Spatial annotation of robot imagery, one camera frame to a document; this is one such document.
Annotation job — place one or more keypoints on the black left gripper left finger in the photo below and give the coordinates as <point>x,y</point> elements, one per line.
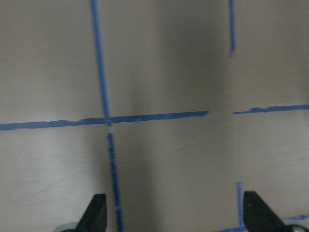
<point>95,216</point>

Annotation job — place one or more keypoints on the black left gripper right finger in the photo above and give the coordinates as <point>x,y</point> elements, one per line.
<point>257,215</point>

